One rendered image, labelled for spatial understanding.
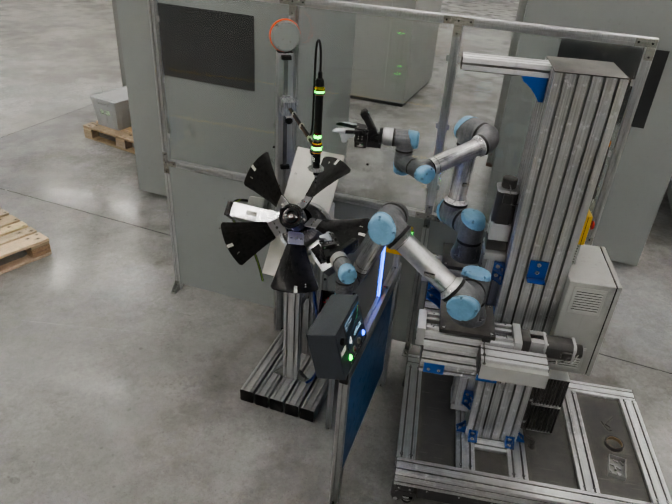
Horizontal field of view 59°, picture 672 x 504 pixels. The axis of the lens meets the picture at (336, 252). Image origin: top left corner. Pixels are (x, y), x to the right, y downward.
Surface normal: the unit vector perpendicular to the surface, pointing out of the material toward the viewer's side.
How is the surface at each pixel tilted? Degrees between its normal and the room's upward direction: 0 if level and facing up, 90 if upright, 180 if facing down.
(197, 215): 90
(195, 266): 90
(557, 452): 0
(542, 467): 0
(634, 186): 90
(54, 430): 0
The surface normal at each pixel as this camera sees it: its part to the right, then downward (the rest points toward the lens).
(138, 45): -0.37, 0.46
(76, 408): 0.06, -0.85
